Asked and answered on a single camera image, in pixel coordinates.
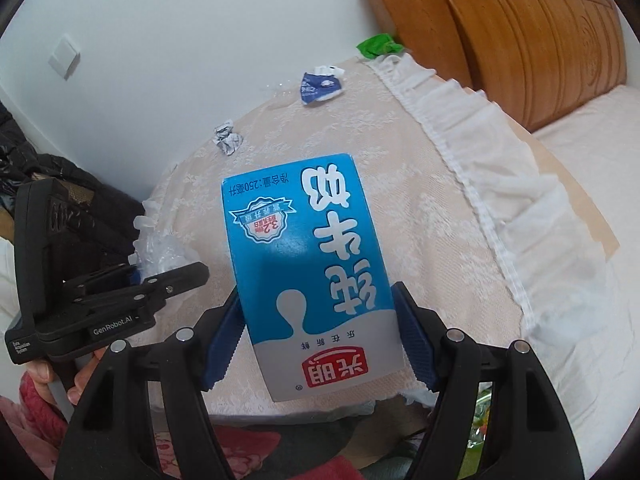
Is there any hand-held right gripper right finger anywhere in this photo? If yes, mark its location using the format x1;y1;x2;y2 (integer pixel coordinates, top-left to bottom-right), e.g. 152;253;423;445
391;281;583;480

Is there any pink floral cloth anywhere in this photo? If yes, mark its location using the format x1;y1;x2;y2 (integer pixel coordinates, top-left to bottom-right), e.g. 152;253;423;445
152;430;221;480

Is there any clear plastic bag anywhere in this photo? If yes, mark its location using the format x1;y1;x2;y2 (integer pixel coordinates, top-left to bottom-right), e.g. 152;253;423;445
134;230;198;285

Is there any bed with pink sheet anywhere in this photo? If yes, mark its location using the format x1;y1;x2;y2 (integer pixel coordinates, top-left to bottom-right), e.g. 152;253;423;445
530;82;640;461

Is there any wooden headboard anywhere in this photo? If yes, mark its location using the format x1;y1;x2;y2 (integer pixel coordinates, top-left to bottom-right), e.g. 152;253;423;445
357;0;628;133

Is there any blue face mask packet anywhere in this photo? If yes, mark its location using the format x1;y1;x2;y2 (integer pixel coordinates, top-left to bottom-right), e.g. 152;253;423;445
299;65;345;106

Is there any black jacket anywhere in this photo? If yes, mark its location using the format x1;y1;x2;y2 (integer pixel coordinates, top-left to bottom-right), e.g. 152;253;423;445
0;100;146;261

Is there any green crumpled wrapper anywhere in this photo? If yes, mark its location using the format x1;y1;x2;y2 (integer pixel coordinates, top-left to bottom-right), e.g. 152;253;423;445
357;33;403;59

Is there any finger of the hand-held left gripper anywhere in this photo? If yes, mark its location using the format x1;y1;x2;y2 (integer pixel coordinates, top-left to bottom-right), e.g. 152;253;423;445
75;261;211;318
62;264;143;293

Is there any crumpled silver wrapper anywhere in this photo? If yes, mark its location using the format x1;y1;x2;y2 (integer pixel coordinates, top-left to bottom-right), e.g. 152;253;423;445
212;120;243;156

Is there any person's left hand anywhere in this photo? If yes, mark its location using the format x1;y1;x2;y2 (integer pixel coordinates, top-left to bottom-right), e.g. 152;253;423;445
27;347;108;406

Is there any red cloth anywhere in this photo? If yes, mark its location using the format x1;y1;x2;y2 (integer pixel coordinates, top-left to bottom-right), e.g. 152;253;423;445
280;452;363;480

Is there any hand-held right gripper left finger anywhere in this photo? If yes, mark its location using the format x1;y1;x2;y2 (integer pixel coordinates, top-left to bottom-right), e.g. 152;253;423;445
54;287;251;480

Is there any lace tablecloth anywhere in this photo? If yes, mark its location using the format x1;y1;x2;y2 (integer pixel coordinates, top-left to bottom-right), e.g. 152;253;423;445
132;52;616;418

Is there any white wall switch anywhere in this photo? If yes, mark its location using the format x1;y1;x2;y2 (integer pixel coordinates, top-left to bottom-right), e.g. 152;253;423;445
47;34;82;81

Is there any blue white milk carton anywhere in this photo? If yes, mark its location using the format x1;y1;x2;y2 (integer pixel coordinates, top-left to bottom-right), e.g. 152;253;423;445
221;154;407;403

